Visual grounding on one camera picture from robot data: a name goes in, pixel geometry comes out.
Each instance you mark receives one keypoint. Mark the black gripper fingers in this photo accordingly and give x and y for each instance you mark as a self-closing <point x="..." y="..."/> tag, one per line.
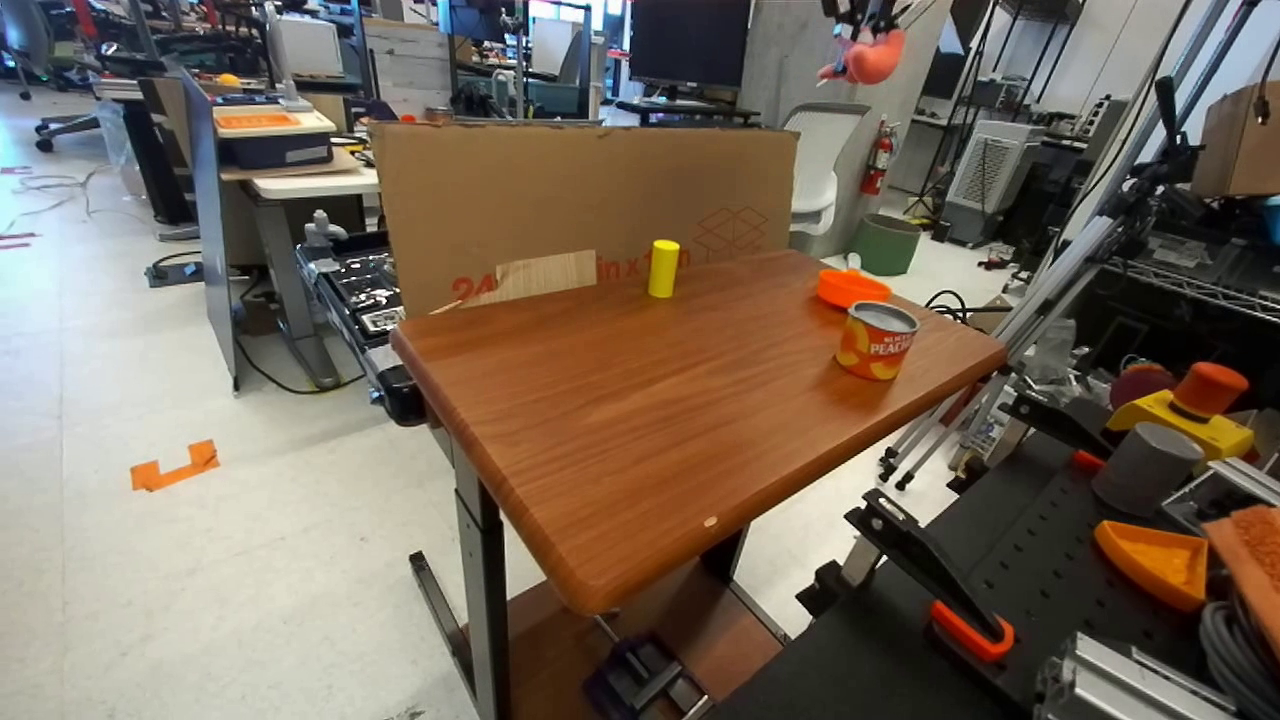
<point x="864" y="18"/>

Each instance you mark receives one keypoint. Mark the pink plush toy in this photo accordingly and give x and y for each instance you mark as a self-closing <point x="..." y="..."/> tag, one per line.
<point x="864" y="63"/>

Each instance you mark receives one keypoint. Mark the red fire extinguisher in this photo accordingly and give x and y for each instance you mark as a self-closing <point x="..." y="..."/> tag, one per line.
<point x="877" y="163"/>

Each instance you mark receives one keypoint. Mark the black computer monitor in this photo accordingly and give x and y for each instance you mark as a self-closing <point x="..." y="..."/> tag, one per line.
<point x="688" y="43"/>

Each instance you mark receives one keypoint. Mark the green trash bin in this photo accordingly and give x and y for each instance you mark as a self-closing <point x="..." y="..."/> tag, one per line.
<point x="887" y="247"/>

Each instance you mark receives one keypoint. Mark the orange plastic bowl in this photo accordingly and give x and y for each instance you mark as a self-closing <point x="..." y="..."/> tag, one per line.
<point x="841" y="291"/>

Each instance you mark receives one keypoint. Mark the yellow cylinder block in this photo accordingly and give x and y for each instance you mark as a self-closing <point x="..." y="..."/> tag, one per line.
<point x="660" y="271"/>

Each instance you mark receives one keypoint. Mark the silver tripod legs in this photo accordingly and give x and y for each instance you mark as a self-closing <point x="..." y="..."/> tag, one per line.
<point x="1144" y="159"/>

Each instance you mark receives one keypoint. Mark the brown cardboard box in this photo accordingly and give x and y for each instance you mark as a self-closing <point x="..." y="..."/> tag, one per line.
<point x="1243" y="144"/>

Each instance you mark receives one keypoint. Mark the brown cardboard panel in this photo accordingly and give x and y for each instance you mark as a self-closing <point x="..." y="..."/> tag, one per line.
<point x="468" y="206"/>

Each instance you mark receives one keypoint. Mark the yellow base orange knob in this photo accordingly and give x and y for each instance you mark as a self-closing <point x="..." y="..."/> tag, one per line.
<point x="1195" y="407"/>

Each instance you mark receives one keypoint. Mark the grey cylinder cup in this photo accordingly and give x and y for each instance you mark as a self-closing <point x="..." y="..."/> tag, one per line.
<point x="1144" y="470"/>

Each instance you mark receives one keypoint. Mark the grey desk with boxes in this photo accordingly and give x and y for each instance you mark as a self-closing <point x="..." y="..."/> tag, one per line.
<point x="256" y="209"/>

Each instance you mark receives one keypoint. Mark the orange wedge block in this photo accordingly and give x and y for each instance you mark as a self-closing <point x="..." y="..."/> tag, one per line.
<point x="1164" y="567"/>

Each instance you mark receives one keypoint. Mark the orange floor tape marker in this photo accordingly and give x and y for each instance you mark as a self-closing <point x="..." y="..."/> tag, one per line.
<point x="159" y="476"/>

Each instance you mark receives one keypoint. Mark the orange handled black clamp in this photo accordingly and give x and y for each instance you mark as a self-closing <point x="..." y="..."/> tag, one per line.
<point x="959" y="612"/>

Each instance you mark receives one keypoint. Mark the black table leg frame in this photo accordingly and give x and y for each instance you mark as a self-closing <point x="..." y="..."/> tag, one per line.
<point x="476" y="637"/>

